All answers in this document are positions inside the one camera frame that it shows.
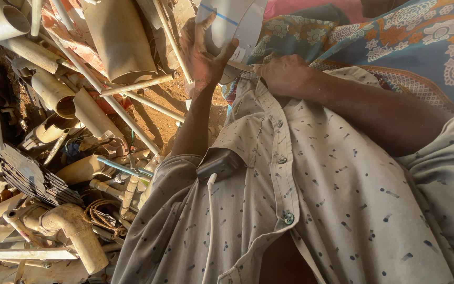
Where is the person's right hand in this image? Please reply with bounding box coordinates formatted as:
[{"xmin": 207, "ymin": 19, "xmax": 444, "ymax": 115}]
[{"xmin": 252, "ymin": 54, "xmax": 319, "ymax": 100}]

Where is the person's left hand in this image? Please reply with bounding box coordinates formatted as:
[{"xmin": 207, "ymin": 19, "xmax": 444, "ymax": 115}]
[{"xmin": 179, "ymin": 12, "xmax": 240, "ymax": 96}]

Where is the knife with metal blade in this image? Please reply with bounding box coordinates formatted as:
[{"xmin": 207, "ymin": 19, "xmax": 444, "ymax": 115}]
[{"xmin": 226, "ymin": 60, "xmax": 257, "ymax": 74}]

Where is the white cut plastic pipe piece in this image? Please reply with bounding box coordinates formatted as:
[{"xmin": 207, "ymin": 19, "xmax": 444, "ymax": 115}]
[{"xmin": 195, "ymin": 0, "xmax": 269, "ymax": 85}]

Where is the pink cloth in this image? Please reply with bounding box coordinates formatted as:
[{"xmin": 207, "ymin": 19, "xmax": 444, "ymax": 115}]
[{"xmin": 264, "ymin": 0, "xmax": 363, "ymax": 23}]

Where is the black device in shirt pocket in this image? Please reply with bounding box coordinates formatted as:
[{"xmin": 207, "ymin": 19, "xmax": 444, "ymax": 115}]
[{"xmin": 196, "ymin": 148, "xmax": 247, "ymax": 183}]

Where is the beige dotted button shirt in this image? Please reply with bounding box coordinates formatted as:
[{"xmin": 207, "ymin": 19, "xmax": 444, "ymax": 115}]
[{"xmin": 111, "ymin": 66, "xmax": 454, "ymax": 284}]

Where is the blue floral wrap cloth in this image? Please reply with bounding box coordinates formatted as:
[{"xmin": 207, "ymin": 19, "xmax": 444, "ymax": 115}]
[{"xmin": 221, "ymin": 0, "xmax": 454, "ymax": 122}]

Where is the heap of old dusty pipes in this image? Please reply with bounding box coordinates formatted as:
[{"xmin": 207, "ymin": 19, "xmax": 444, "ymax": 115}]
[{"xmin": 0, "ymin": 0, "xmax": 228, "ymax": 284}]

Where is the white charging cable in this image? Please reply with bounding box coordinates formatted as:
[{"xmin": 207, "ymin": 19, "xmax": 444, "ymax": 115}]
[{"xmin": 201, "ymin": 173, "xmax": 218, "ymax": 284}]

